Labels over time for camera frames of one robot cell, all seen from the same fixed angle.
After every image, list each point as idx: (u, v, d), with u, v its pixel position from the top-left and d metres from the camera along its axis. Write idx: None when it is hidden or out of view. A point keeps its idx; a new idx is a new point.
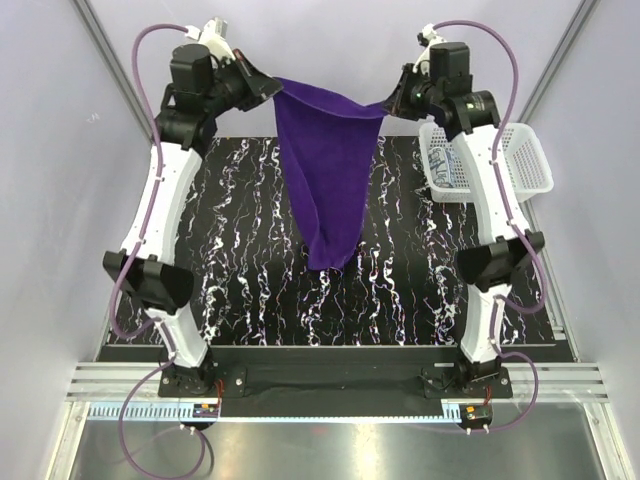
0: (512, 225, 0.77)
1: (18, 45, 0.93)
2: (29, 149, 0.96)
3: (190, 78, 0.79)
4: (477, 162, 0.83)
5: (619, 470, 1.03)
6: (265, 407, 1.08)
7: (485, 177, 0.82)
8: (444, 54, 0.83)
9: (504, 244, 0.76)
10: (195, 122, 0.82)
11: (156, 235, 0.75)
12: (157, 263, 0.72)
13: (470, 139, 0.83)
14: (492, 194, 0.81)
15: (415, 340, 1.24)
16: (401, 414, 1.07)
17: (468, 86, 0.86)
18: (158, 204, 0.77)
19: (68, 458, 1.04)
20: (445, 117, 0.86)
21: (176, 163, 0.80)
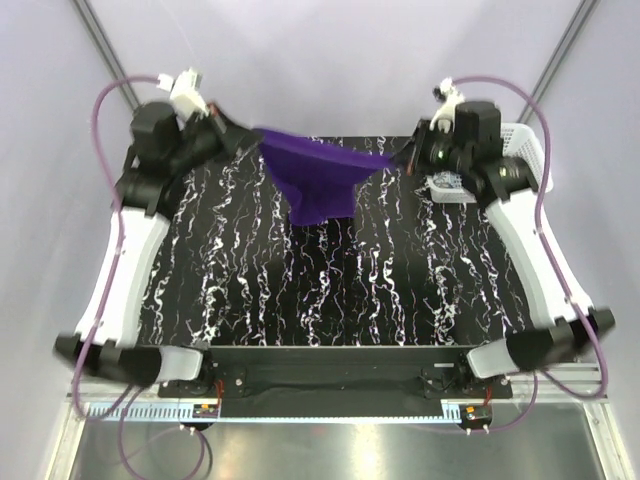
0: (572, 303, 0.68)
1: (18, 45, 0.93)
2: (29, 148, 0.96)
3: (155, 142, 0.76)
4: (521, 234, 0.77)
5: (619, 470, 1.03)
6: (265, 406, 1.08)
7: (531, 248, 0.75)
8: (474, 119, 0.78)
9: (568, 327, 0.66)
10: (161, 184, 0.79)
11: (116, 314, 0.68)
12: (116, 348, 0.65)
13: (510, 210, 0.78)
14: (544, 270, 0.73)
15: (415, 340, 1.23)
16: (401, 414, 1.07)
17: (498, 150, 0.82)
18: (117, 284, 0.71)
19: (68, 458, 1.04)
20: (477, 187, 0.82)
21: (137, 235, 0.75)
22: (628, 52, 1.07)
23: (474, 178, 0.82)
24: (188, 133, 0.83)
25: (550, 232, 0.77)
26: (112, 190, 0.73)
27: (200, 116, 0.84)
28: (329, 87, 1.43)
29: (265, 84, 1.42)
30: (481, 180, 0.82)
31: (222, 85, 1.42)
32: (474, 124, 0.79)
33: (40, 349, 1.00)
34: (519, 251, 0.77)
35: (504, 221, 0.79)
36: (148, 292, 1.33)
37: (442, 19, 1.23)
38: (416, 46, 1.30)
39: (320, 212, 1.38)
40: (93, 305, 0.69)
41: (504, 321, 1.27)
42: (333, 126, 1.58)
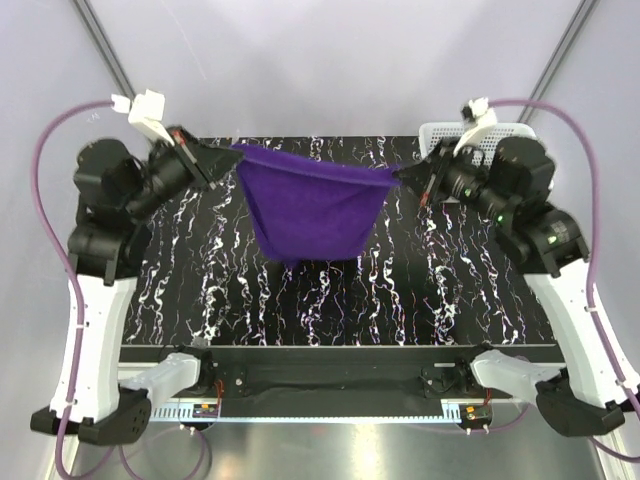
0: (624, 387, 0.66)
1: (17, 44, 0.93)
2: (27, 147, 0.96)
3: (106, 195, 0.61)
4: (570, 310, 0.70)
5: (619, 470, 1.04)
6: (265, 407, 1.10)
7: (579, 324, 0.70)
8: (523, 171, 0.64)
9: (617, 411, 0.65)
10: (120, 238, 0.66)
11: (88, 390, 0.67)
12: (92, 427, 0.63)
13: (557, 284, 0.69)
14: (591, 346, 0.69)
15: (415, 340, 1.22)
16: (400, 414, 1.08)
17: (540, 204, 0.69)
18: (86, 358, 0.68)
19: (68, 458, 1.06)
20: (519, 251, 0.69)
21: (100, 303, 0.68)
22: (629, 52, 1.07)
23: (515, 243, 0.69)
24: (148, 169, 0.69)
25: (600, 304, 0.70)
26: (62, 257, 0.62)
27: (162, 146, 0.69)
28: (329, 87, 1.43)
29: (265, 83, 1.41)
30: (525, 245, 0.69)
31: (222, 84, 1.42)
32: (525, 182, 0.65)
33: (39, 349, 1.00)
34: (563, 320, 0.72)
35: (552, 295, 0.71)
36: (147, 292, 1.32)
37: (443, 18, 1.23)
38: (416, 45, 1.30)
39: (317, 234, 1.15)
40: (64, 381, 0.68)
41: (504, 321, 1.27)
42: (333, 126, 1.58)
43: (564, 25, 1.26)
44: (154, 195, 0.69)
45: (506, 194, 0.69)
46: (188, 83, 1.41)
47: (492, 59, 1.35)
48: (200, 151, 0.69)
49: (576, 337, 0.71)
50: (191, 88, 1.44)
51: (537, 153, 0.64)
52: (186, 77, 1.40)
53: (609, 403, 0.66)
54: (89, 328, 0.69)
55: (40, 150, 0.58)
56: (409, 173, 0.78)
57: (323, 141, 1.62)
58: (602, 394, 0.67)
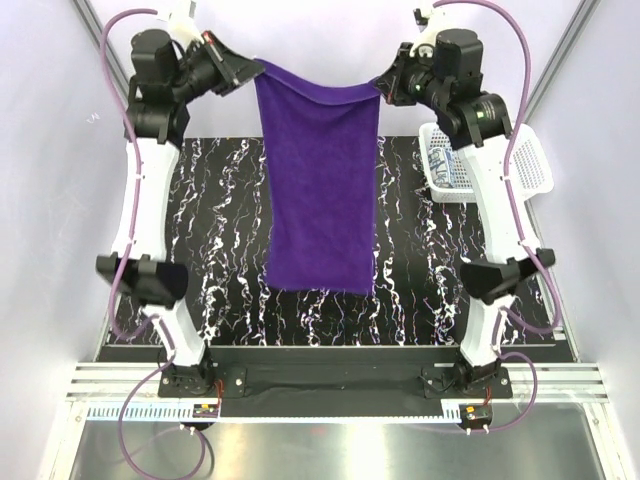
0: (524, 245, 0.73)
1: (20, 49, 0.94)
2: (30, 150, 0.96)
3: (154, 70, 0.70)
4: (487, 179, 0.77)
5: (619, 470, 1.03)
6: (265, 407, 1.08)
7: (493, 192, 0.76)
8: (455, 51, 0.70)
9: (517, 268, 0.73)
10: (168, 112, 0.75)
11: (145, 232, 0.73)
12: (151, 262, 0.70)
13: (480, 155, 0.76)
14: (503, 212, 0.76)
15: (415, 340, 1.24)
16: (401, 414, 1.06)
17: (477, 87, 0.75)
18: (143, 206, 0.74)
19: (68, 458, 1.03)
20: (452, 125, 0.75)
21: (156, 161, 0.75)
22: (627, 55, 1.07)
23: (448, 116, 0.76)
24: (186, 64, 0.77)
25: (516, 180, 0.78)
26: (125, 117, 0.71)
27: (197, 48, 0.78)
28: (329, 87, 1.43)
29: None
30: (457, 118, 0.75)
31: None
32: (457, 60, 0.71)
33: (40, 349, 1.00)
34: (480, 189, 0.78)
35: (472, 163, 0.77)
36: None
37: None
38: None
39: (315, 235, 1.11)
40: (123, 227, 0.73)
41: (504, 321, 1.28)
42: None
43: (565, 24, 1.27)
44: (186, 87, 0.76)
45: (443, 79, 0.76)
46: None
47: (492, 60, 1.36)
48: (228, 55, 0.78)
49: (489, 204, 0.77)
50: None
51: (469, 37, 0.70)
52: None
53: (509, 259, 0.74)
54: (145, 177, 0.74)
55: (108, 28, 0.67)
56: (382, 78, 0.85)
57: None
58: (502, 252, 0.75)
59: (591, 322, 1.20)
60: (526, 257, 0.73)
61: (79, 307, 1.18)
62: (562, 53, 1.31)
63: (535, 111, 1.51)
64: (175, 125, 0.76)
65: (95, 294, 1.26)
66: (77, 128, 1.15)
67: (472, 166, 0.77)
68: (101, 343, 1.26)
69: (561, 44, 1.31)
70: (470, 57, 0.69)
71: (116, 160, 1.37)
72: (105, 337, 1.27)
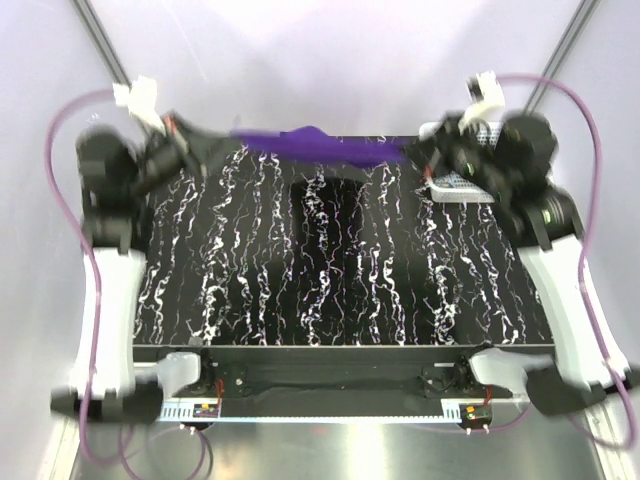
0: (609, 366, 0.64)
1: (19, 48, 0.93)
2: (30, 149, 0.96)
3: (108, 179, 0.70)
4: (562, 288, 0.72)
5: (619, 470, 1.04)
6: (265, 406, 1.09)
7: (569, 302, 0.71)
8: (524, 144, 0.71)
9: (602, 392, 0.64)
10: (130, 218, 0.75)
11: (107, 354, 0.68)
12: (117, 396, 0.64)
13: (548, 257, 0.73)
14: (583, 329, 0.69)
15: (415, 340, 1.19)
16: (400, 414, 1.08)
17: (542, 182, 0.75)
18: (104, 331, 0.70)
19: (69, 458, 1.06)
20: (514, 225, 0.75)
21: (116, 282, 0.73)
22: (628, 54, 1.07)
23: (513, 215, 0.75)
24: (143, 157, 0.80)
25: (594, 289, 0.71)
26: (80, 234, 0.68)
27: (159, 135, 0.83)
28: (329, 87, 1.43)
29: (266, 84, 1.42)
30: (520, 219, 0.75)
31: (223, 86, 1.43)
32: (527, 157, 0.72)
33: (40, 349, 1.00)
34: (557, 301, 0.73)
35: (542, 268, 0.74)
36: (147, 292, 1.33)
37: (444, 20, 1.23)
38: (417, 47, 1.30)
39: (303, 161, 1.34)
40: (83, 360, 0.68)
41: (504, 320, 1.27)
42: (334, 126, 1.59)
43: (565, 24, 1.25)
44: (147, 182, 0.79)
45: (505, 169, 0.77)
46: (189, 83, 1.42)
47: (493, 61, 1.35)
48: (190, 138, 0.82)
49: (569, 320, 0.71)
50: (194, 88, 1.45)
51: (540, 132, 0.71)
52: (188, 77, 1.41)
53: (592, 382, 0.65)
54: (103, 302, 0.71)
55: (54, 128, 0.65)
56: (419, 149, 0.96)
57: None
58: (585, 373, 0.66)
59: None
60: (613, 384, 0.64)
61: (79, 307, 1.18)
62: (563, 52, 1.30)
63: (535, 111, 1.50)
64: (137, 230, 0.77)
65: None
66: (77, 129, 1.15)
67: (541, 270, 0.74)
68: None
69: (561, 43, 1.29)
70: (538, 156, 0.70)
71: None
72: None
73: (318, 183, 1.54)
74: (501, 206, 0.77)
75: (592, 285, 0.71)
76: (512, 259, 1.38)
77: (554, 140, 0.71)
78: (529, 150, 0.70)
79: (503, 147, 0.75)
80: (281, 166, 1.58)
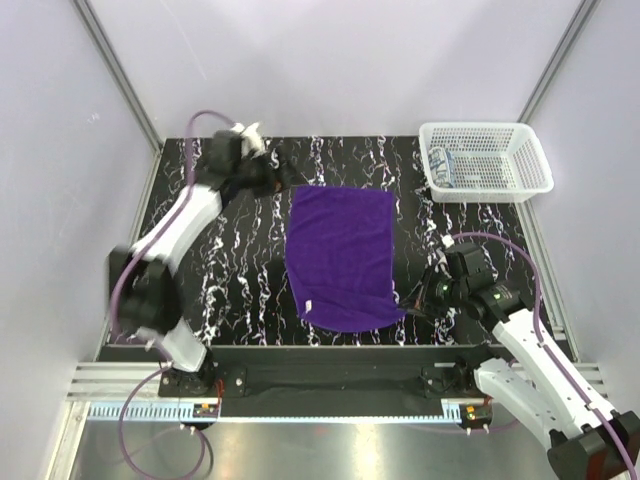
0: (593, 409, 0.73)
1: (17, 47, 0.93)
2: (28, 149, 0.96)
3: (224, 151, 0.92)
4: (527, 348, 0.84)
5: None
6: (265, 406, 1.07)
7: (538, 359, 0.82)
8: (459, 256, 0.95)
9: (597, 436, 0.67)
10: (226, 180, 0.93)
11: (167, 239, 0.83)
12: (159, 266, 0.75)
13: (511, 328, 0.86)
14: (558, 380, 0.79)
15: (415, 340, 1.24)
16: (401, 414, 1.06)
17: (489, 280, 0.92)
18: (172, 228, 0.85)
19: (68, 458, 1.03)
20: (479, 312, 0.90)
21: (197, 204, 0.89)
22: (631, 52, 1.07)
23: (475, 303, 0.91)
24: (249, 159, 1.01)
25: (552, 341, 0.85)
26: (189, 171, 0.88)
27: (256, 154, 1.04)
28: (328, 86, 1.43)
29: (265, 83, 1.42)
30: (482, 305, 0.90)
31: (222, 85, 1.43)
32: (463, 263, 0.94)
33: (39, 349, 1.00)
34: (528, 363, 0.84)
35: (506, 336, 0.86)
36: None
37: (444, 19, 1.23)
38: (418, 44, 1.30)
39: (343, 279, 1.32)
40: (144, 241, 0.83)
41: None
42: (333, 126, 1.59)
43: (564, 26, 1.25)
44: (243, 171, 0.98)
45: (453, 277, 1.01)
46: (189, 81, 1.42)
47: (492, 60, 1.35)
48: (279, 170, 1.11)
49: (544, 376, 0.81)
50: (193, 87, 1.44)
51: (467, 244, 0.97)
52: (187, 77, 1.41)
53: (584, 426, 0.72)
54: (184, 212, 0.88)
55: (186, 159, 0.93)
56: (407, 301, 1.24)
57: (323, 141, 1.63)
58: (575, 419, 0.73)
59: (589, 323, 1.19)
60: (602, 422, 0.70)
61: (79, 306, 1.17)
62: (564, 51, 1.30)
63: (534, 110, 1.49)
64: (224, 192, 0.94)
65: (95, 294, 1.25)
66: (76, 127, 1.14)
67: (510, 340, 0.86)
68: (102, 342, 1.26)
69: (560, 44, 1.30)
70: (471, 259, 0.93)
71: (117, 160, 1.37)
72: (105, 337, 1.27)
73: (318, 182, 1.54)
74: (462, 300, 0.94)
75: (550, 343, 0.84)
76: (512, 259, 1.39)
77: (476, 247, 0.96)
78: (463, 259, 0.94)
79: (452, 266, 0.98)
80: None
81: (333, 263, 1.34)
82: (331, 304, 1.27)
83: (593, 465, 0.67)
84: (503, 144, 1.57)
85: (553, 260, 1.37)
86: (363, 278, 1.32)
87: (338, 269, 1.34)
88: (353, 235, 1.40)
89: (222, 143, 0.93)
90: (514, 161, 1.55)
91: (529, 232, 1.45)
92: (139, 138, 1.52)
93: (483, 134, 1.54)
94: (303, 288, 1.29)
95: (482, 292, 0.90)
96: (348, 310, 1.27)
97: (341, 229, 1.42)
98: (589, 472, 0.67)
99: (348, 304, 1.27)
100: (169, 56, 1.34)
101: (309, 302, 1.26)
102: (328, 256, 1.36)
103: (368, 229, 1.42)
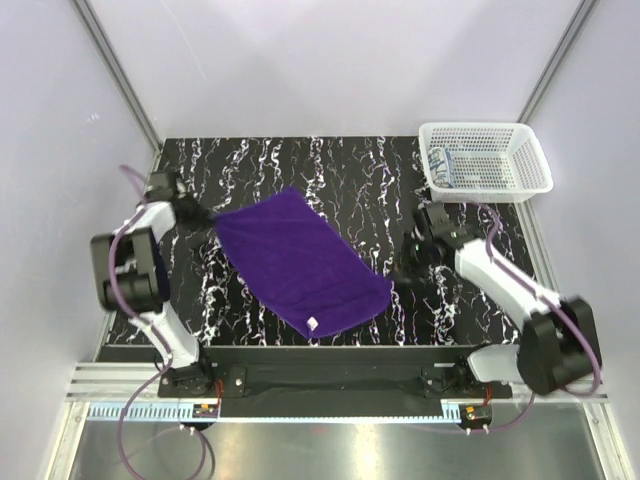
0: (541, 298, 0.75)
1: (15, 46, 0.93)
2: (28, 148, 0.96)
3: (163, 177, 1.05)
4: (480, 267, 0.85)
5: (618, 470, 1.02)
6: (265, 407, 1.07)
7: (491, 274, 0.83)
8: (423, 211, 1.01)
9: (547, 319, 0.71)
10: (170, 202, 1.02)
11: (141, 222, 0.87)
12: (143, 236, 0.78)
13: (465, 254, 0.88)
14: (510, 284, 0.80)
15: (415, 340, 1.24)
16: (402, 414, 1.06)
17: (450, 225, 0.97)
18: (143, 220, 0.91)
19: (68, 458, 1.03)
20: (440, 253, 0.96)
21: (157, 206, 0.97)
22: (630, 53, 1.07)
23: (437, 247, 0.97)
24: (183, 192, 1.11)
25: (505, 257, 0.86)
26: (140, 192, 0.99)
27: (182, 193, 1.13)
28: (328, 86, 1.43)
29: (265, 83, 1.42)
30: (444, 248, 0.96)
31: (222, 85, 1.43)
32: (425, 216, 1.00)
33: (39, 349, 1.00)
34: (486, 280, 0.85)
35: (466, 263, 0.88)
36: None
37: (444, 19, 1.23)
38: (418, 45, 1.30)
39: (330, 282, 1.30)
40: None
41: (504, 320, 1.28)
42: (333, 126, 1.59)
43: (565, 25, 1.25)
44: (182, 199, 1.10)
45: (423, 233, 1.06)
46: (189, 81, 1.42)
47: (493, 60, 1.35)
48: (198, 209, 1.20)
49: (499, 287, 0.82)
50: (193, 87, 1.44)
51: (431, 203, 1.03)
52: (186, 77, 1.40)
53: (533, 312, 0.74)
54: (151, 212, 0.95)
55: None
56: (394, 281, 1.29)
57: (323, 141, 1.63)
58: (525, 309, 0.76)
59: None
60: (551, 308, 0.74)
61: (79, 305, 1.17)
62: (563, 51, 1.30)
63: (534, 110, 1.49)
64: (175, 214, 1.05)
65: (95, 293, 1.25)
66: (76, 126, 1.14)
67: (469, 268, 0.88)
68: (102, 343, 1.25)
69: (561, 43, 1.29)
70: (432, 211, 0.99)
71: (117, 159, 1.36)
72: (105, 337, 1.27)
73: (318, 182, 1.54)
74: (431, 248, 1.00)
75: (499, 255, 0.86)
76: (512, 259, 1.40)
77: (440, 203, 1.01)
78: (425, 211, 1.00)
79: (420, 223, 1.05)
80: (281, 166, 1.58)
81: (298, 268, 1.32)
82: (326, 310, 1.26)
83: (548, 350, 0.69)
84: (503, 144, 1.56)
85: (553, 260, 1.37)
86: (348, 277, 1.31)
87: (307, 274, 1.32)
88: (308, 242, 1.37)
89: (159, 177, 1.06)
90: (513, 161, 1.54)
91: (529, 232, 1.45)
92: (139, 138, 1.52)
93: (482, 134, 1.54)
94: (292, 310, 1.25)
95: (440, 234, 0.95)
96: (342, 307, 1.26)
97: (274, 232, 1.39)
98: (546, 357, 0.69)
99: (337, 306, 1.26)
100: (169, 56, 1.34)
101: (311, 318, 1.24)
102: (287, 266, 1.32)
103: (302, 222, 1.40)
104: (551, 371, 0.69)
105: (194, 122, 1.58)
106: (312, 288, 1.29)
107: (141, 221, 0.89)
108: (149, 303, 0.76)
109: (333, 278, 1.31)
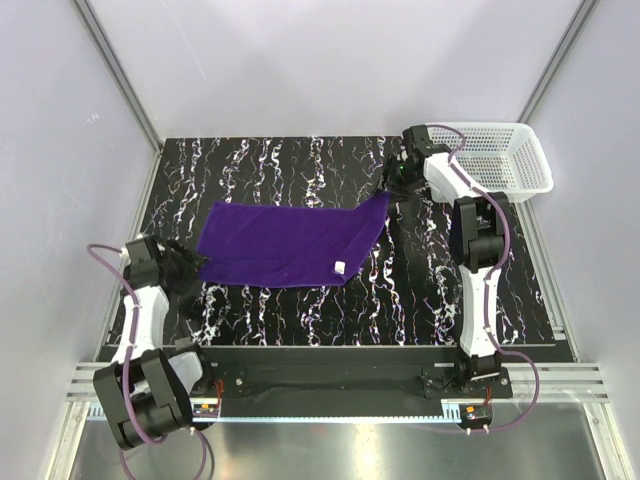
0: (473, 189, 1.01)
1: (16, 47, 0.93)
2: (27, 148, 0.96)
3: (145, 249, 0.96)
4: (439, 169, 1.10)
5: (619, 469, 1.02)
6: (265, 407, 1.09)
7: (446, 174, 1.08)
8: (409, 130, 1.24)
9: (472, 200, 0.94)
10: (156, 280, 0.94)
11: (144, 339, 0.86)
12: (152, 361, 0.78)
13: (431, 161, 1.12)
14: (456, 181, 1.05)
15: (415, 340, 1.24)
16: (401, 414, 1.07)
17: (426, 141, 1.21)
18: (140, 330, 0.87)
19: (68, 458, 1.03)
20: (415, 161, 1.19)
21: (147, 301, 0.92)
22: (630, 53, 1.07)
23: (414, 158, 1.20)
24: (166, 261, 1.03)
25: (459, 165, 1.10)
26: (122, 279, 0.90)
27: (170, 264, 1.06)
28: (328, 86, 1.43)
29: (266, 83, 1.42)
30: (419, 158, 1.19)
31: (222, 85, 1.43)
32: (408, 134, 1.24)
33: (39, 350, 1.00)
34: (441, 179, 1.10)
35: (431, 167, 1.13)
36: None
37: (443, 19, 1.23)
38: (418, 45, 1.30)
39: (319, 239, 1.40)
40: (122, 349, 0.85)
41: (504, 321, 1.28)
42: (334, 126, 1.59)
43: (565, 25, 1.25)
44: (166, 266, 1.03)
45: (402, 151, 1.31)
46: (189, 81, 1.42)
47: (493, 60, 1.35)
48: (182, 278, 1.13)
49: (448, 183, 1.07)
50: (193, 87, 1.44)
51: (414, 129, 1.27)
52: (186, 77, 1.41)
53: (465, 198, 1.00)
54: (143, 311, 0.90)
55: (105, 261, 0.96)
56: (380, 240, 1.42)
57: (323, 141, 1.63)
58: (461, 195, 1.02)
59: (589, 322, 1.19)
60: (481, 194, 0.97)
61: (80, 305, 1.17)
62: (564, 51, 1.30)
63: (535, 110, 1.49)
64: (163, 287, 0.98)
65: (95, 293, 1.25)
66: (76, 127, 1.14)
67: (433, 172, 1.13)
68: (102, 343, 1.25)
69: (561, 44, 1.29)
70: (417, 130, 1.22)
71: (117, 160, 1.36)
72: (105, 337, 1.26)
73: (318, 182, 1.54)
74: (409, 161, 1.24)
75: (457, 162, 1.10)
76: (512, 259, 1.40)
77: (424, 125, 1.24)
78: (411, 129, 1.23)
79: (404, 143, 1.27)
80: (281, 166, 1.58)
81: (280, 256, 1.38)
82: (336, 255, 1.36)
83: (469, 219, 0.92)
84: (503, 144, 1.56)
85: (553, 260, 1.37)
86: (334, 227, 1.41)
87: (292, 257, 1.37)
88: (290, 224, 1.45)
89: (134, 249, 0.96)
90: (514, 161, 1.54)
91: (529, 233, 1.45)
92: (139, 137, 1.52)
93: (482, 134, 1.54)
94: (323, 272, 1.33)
95: (418, 146, 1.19)
96: (352, 240, 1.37)
97: (232, 241, 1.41)
98: (467, 227, 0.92)
99: (341, 251, 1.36)
100: (169, 57, 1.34)
101: (337, 264, 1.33)
102: (279, 250, 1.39)
103: (249, 218, 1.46)
104: (469, 237, 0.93)
105: (194, 122, 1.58)
106: (317, 247, 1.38)
107: (140, 332, 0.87)
108: (167, 427, 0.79)
109: (318, 234, 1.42)
